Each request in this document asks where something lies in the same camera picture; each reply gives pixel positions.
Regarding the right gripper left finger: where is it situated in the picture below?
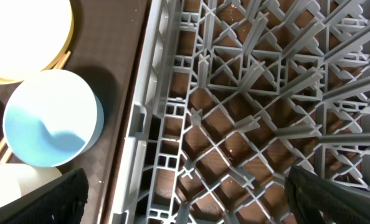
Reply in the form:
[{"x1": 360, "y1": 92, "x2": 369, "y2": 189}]
[{"x1": 0, "y1": 168, "x2": 89, "y2": 224}]

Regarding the grey plastic dishwasher rack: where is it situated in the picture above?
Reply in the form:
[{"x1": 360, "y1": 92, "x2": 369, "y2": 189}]
[{"x1": 109, "y1": 0, "x2": 370, "y2": 223}]

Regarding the dark brown serving tray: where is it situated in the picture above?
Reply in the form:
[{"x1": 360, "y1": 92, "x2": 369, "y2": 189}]
[{"x1": 0, "y1": 1, "x2": 146, "y2": 223}]

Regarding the yellow round plate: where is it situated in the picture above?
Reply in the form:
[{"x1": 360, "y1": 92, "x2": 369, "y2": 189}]
[{"x1": 0, "y1": 0, "x2": 74, "y2": 85}]

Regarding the small white cup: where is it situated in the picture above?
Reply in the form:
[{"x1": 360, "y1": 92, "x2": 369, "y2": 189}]
[{"x1": 0, "y1": 164, "x2": 62, "y2": 208}]

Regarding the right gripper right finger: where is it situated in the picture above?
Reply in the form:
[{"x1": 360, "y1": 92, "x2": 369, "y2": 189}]
[{"x1": 285, "y1": 166, "x2": 370, "y2": 223}]

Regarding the light blue bowl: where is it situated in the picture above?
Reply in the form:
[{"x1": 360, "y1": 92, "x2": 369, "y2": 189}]
[{"x1": 2, "y1": 70, "x2": 105, "y2": 167}]

